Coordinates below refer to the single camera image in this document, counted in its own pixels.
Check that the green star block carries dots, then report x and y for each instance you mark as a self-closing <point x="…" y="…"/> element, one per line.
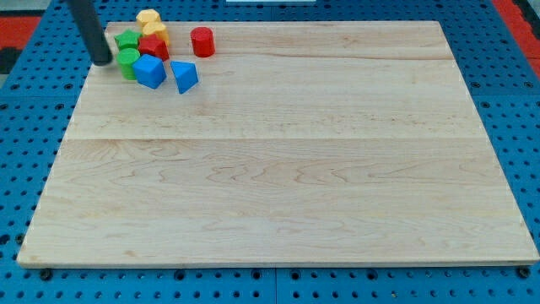
<point x="127" y="39"/>

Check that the yellow hexagon block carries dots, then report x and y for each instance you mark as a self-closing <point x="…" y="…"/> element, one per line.
<point x="146" y="16"/>

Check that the red cylinder block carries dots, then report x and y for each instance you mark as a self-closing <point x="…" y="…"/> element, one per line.
<point x="202" y="42"/>

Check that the yellow heart block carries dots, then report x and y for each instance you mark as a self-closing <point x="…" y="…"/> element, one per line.
<point x="159" y="29"/>

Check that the large wooden board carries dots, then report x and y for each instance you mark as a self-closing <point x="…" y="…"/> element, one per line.
<point x="303" y="144"/>

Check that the red star block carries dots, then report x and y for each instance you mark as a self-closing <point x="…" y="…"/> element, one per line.
<point x="154" y="46"/>

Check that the blue cube block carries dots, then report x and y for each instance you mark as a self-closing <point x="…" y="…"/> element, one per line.
<point x="149" y="71"/>

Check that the green cylinder block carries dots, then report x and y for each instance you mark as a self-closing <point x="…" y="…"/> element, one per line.
<point x="125" y="59"/>

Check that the blue triangle block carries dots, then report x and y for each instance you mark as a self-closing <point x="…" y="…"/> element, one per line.
<point x="185" y="75"/>

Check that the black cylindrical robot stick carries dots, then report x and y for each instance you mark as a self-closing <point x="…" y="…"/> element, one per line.
<point x="90" y="29"/>

